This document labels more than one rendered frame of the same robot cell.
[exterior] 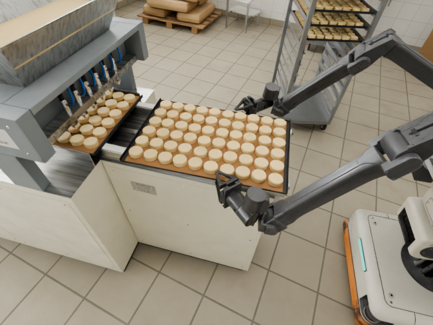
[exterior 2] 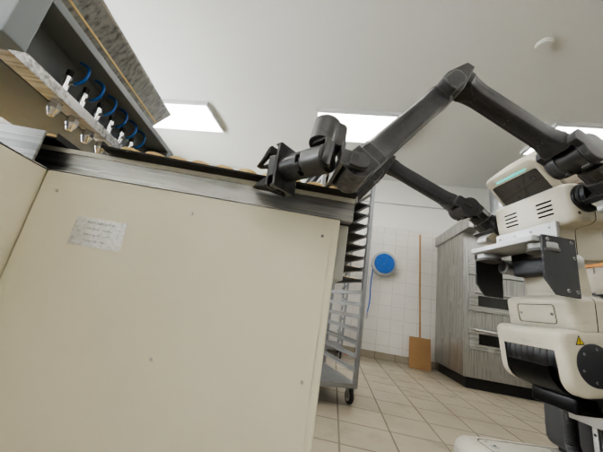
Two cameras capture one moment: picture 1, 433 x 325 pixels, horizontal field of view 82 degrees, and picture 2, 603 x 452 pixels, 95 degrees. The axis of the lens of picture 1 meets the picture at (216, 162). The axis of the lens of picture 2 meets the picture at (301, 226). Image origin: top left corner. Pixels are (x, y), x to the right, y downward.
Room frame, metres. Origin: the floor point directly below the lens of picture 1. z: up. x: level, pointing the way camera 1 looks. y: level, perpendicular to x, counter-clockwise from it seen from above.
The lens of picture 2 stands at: (-0.07, 0.02, 0.63)
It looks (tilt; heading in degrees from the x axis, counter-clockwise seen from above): 15 degrees up; 346
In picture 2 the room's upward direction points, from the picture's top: 9 degrees clockwise
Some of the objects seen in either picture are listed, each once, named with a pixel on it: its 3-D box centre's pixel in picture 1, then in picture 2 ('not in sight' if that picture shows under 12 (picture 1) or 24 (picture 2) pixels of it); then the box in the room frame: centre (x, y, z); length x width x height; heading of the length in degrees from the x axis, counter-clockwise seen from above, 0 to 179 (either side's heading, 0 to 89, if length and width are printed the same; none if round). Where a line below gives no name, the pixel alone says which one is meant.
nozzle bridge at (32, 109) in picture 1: (73, 92); (59, 133); (0.86, 0.59, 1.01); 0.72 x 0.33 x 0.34; 168
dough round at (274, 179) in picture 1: (275, 179); not in sight; (0.54, -0.20, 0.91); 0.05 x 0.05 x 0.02
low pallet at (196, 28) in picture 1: (180, 17); not in sight; (4.68, 0.73, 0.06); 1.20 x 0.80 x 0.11; 70
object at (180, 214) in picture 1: (197, 199); (175, 359); (0.75, 0.09, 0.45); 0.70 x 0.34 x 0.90; 78
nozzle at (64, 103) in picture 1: (69, 107); (70, 87); (0.68, 0.50, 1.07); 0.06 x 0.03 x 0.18; 78
